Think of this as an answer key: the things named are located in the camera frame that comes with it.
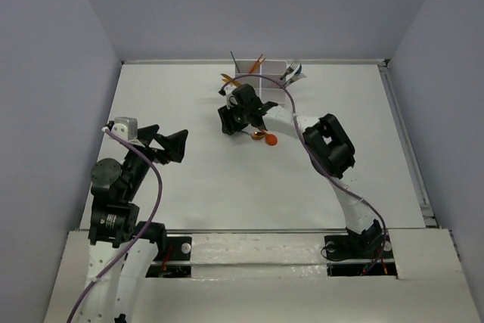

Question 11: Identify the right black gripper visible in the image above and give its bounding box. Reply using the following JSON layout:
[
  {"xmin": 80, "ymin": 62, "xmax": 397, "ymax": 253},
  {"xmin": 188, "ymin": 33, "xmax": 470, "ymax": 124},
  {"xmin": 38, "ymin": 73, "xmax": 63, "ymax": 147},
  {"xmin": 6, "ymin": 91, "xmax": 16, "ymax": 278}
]
[{"xmin": 218, "ymin": 101, "xmax": 250, "ymax": 136}]

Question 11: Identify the gold knife green handle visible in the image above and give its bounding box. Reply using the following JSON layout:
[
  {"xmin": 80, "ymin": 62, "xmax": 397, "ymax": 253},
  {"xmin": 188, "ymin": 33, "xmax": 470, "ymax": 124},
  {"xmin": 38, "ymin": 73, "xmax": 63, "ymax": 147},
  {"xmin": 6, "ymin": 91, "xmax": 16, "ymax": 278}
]
[{"xmin": 222, "ymin": 78, "xmax": 241, "ymax": 87}]

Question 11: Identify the orange spoon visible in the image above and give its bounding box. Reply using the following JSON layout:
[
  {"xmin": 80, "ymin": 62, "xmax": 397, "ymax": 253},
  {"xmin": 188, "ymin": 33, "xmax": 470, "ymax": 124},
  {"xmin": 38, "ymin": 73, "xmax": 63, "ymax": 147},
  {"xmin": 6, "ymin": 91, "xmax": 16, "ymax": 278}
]
[{"xmin": 260, "ymin": 129, "xmax": 278, "ymax": 147}]

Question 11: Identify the red-orange chopstick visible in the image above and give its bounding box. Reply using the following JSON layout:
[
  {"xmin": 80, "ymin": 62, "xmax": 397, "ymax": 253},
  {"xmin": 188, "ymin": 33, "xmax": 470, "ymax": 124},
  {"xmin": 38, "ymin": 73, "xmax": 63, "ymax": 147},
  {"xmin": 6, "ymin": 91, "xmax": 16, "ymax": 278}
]
[
  {"xmin": 249, "ymin": 54, "xmax": 263, "ymax": 73},
  {"xmin": 250, "ymin": 58, "xmax": 265, "ymax": 73}
]

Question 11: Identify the teal chopstick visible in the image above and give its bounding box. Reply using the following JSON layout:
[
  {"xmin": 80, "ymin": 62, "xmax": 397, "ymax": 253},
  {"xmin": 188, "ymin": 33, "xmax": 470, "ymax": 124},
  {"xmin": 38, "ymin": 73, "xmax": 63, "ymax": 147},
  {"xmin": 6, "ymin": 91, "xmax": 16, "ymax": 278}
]
[{"xmin": 230, "ymin": 51, "xmax": 240, "ymax": 73}]

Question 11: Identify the silver fork teal handle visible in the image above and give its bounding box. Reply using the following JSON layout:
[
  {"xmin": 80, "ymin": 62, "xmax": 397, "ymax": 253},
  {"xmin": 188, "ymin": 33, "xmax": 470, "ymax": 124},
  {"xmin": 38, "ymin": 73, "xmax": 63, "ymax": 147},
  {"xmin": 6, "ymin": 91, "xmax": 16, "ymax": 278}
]
[{"xmin": 284, "ymin": 73, "xmax": 306, "ymax": 87}]

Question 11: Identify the blue metal fork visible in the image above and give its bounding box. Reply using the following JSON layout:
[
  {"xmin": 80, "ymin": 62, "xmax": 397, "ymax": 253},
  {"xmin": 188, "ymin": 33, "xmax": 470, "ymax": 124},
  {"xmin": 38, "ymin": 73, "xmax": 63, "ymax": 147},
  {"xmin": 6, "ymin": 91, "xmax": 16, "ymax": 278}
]
[{"xmin": 293, "ymin": 64, "xmax": 306, "ymax": 80}]

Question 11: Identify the silver fork pink handle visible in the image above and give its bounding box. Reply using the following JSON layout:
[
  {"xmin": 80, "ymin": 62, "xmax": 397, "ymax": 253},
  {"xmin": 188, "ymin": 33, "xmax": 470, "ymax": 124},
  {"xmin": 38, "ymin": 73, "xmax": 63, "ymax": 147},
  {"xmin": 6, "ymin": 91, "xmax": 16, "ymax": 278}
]
[{"xmin": 280, "ymin": 59, "xmax": 301, "ymax": 80}]

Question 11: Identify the orange plastic knife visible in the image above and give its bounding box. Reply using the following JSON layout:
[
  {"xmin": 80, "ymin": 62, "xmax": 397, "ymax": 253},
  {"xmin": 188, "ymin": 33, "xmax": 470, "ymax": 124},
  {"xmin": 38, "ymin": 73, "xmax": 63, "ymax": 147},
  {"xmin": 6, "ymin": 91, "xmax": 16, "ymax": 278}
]
[{"xmin": 221, "ymin": 73, "xmax": 232, "ymax": 81}]

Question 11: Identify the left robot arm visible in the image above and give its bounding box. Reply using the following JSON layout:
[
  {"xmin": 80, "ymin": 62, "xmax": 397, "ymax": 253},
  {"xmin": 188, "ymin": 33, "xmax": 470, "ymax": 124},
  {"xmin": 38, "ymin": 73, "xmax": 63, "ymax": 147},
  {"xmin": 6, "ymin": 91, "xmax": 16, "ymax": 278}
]
[{"xmin": 67, "ymin": 117, "xmax": 188, "ymax": 322}]

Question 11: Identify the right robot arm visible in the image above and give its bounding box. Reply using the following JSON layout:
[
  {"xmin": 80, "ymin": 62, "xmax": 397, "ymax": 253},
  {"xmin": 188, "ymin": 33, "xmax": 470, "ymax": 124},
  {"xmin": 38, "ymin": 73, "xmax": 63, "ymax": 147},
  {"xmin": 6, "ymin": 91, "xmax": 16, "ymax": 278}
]
[{"xmin": 218, "ymin": 83, "xmax": 386, "ymax": 256}]

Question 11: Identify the white right organizer container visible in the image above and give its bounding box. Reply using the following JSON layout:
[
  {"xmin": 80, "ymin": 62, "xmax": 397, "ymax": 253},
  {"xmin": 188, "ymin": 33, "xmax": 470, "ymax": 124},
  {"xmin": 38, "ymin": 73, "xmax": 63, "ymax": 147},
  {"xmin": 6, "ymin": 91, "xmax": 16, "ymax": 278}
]
[{"xmin": 259, "ymin": 59, "xmax": 287, "ymax": 107}]

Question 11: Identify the white organizer container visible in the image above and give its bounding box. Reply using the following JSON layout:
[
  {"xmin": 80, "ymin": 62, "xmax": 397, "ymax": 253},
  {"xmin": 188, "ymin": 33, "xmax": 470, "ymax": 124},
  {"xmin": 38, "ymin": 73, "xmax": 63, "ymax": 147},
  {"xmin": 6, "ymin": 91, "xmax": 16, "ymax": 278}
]
[
  {"xmin": 235, "ymin": 60, "xmax": 260, "ymax": 92},
  {"xmin": 259, "ymin": 59, "xmax": 287, "ymax": 107}
]

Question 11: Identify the white left organizer container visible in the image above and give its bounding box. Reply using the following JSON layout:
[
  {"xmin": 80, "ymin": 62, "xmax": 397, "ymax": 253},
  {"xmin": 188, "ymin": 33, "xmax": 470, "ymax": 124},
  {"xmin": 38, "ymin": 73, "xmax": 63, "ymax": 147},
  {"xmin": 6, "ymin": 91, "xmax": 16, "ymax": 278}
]
[{"xmin": 235, "ymin": 60, "xmax": 260, "ymax": 92}]

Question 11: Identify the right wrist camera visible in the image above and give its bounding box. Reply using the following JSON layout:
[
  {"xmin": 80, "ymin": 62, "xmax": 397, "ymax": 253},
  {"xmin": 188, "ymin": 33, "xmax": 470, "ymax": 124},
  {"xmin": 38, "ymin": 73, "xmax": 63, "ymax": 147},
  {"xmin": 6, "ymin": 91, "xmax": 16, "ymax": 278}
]
[{"xmin": 219, "ymin": 83, "xmax": 237, "ymax": 97}]

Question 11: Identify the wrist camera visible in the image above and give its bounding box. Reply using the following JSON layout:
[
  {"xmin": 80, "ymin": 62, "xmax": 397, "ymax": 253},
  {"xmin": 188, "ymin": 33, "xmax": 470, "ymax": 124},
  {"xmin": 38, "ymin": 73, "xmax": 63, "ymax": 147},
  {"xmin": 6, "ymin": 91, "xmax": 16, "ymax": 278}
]
[
  {"xmin": 102, "ymin": 116, "xmax": 138, "ymax": 141},
  {"xmin": 219, "ymin": 83, "xmax": 237, "ymax": 97}
]

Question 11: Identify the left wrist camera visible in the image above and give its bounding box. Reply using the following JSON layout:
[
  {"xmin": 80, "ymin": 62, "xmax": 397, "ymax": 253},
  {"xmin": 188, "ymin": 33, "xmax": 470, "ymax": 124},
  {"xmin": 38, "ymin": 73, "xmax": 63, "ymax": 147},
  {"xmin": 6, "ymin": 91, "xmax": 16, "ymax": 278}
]
[{"xmin": 102, "ymin": 116, "xmax": 138, "ymax": 141}]

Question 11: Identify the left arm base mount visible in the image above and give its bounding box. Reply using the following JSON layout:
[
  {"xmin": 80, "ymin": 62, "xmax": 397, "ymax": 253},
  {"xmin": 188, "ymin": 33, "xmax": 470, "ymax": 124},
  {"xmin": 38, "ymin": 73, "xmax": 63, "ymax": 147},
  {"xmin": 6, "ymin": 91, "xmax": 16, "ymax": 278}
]
[{"xmin": 123, "ymin": 234, "xmax": 192, "ymax": 278}]

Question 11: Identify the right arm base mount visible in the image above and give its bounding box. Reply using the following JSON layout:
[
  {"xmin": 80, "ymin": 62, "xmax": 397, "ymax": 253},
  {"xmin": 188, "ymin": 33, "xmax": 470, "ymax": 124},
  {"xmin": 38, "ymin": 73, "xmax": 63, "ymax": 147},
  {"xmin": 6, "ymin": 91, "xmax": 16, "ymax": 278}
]
[{"xmin": 320, "ymin": 234, "xmax": 398, "ymax": 277}]

